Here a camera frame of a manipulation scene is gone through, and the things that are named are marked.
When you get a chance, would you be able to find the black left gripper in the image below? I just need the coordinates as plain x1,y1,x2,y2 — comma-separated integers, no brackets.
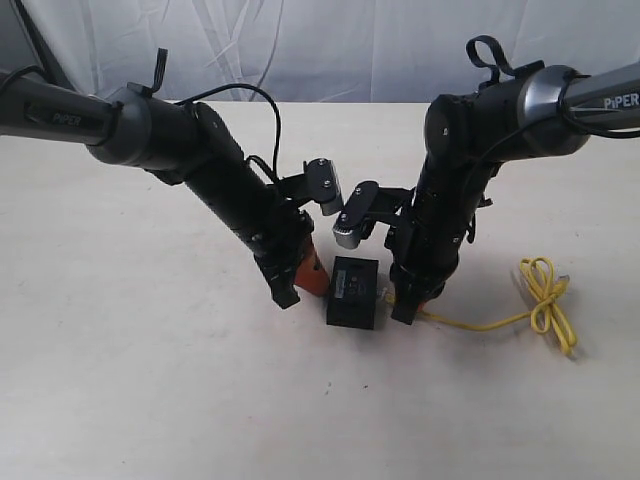
239,200,328,309

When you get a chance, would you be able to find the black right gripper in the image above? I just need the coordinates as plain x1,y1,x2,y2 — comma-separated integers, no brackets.
385,194,480,324

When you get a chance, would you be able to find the small black box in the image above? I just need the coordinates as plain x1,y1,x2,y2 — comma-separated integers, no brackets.
326,256,379,330

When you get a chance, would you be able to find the yellow ethernet cable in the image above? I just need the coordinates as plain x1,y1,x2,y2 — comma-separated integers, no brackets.
375,256,580,358

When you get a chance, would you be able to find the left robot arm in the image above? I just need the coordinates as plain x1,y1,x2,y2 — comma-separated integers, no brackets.
1,66,341,309

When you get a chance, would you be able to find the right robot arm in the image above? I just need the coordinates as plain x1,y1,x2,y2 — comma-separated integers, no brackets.
388,64,639,324

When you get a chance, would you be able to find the white backdrop curtain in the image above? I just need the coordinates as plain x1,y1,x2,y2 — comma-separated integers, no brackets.
1,0,639,103

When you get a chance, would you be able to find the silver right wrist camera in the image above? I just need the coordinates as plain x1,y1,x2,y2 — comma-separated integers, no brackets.
332,180,379,250

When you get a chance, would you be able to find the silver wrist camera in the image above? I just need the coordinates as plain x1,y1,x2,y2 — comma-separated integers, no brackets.
332,180,379,250
304,158,344,217

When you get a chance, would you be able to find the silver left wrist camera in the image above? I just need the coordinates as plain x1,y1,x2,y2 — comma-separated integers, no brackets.
304,158,344,217

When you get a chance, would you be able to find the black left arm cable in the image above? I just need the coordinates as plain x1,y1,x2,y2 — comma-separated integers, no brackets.
149,47,284,181

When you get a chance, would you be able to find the dark window frame post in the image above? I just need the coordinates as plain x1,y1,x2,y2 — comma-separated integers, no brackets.
10,0,75,90

